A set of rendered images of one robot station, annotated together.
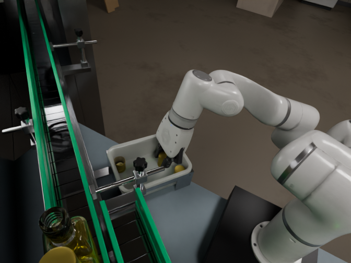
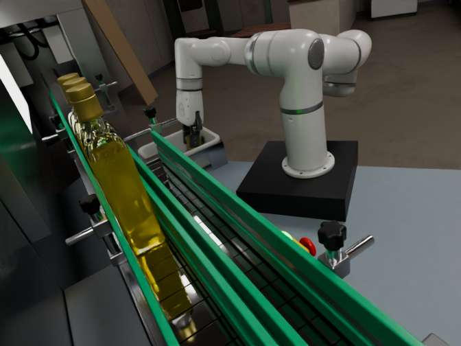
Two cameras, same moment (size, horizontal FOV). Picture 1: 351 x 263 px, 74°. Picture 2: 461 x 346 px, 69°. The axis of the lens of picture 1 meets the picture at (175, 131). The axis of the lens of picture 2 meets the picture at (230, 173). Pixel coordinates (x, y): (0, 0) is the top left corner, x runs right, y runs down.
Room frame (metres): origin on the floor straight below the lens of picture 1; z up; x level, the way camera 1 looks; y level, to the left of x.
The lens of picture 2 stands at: (-0.48, -0.23, 1.25)
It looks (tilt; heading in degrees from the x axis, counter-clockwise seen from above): 31 degrees down; 9
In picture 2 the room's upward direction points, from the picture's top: 14 degrees counter-clockwise
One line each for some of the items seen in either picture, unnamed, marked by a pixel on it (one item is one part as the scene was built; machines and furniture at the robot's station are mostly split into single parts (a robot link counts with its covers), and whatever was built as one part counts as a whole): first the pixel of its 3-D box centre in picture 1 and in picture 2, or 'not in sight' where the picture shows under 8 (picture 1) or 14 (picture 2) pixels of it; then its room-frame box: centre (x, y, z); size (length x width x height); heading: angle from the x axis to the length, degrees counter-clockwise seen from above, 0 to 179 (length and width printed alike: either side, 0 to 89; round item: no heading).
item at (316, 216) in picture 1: (323, 200); (293, 69); (0.24, -0.29, 1.05); 0.13 x 0.10 x 0.16; 47
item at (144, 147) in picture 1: (149, 166); (181, 155); (0.42, 0.06, 0.80); 0.22 x 0.17 x 0.09; 124
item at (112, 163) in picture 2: not in sight; (125, 192); (-0.05, 0.02, 0.99); 0.06 x 0.06 x 0.21; 33
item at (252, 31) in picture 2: not in sight; (268, 31); (6.61, -0.44, 0.06); 1.37 x 0.94 x 0.12; 69
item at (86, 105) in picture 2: not in sight; (85, 102); (-0.05, 0.02, 1.14); 0.04 x 0.04 x 0.04
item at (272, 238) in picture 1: (290, 230); (306, 133); (0.25, -0.30, 0.89); 0.16 x 0.13 x 0.15; 156
